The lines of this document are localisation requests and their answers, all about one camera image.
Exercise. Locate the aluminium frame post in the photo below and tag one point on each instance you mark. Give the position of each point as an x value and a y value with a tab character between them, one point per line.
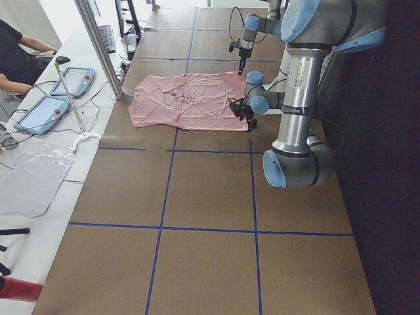
89	21

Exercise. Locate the red fire extinguisher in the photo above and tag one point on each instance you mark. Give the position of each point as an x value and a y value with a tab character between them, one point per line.
20	290

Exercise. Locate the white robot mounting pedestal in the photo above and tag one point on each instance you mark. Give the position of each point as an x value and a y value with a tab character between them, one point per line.
279	83

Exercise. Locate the clear plastic bag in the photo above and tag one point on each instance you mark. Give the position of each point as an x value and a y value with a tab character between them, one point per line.
31	186

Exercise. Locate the seated person in black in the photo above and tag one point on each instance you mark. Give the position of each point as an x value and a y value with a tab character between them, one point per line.
19	69

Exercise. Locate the upper blue teach pendant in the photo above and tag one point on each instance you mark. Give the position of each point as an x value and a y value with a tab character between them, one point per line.
78	80

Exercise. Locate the lower blue teach pendant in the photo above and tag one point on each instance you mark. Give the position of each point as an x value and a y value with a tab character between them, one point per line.
43	115

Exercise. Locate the pink snoopy t-shirt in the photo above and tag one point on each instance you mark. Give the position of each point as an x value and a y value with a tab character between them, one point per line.
191	101

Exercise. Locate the black keyboard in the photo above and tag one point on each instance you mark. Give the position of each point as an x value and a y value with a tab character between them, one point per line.
107	36

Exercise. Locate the white hanger reaching pole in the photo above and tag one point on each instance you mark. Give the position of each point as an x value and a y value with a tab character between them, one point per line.
84	134

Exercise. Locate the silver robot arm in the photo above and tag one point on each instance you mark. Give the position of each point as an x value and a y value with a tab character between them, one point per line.
311	30
254	24

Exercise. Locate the blue teach pendant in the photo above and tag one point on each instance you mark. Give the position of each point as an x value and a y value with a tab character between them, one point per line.
78	80
43	115

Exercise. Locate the black computer mouse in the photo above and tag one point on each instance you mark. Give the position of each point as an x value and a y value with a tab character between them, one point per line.
62	59

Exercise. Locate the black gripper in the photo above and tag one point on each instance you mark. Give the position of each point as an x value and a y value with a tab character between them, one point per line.
243	54
247	113

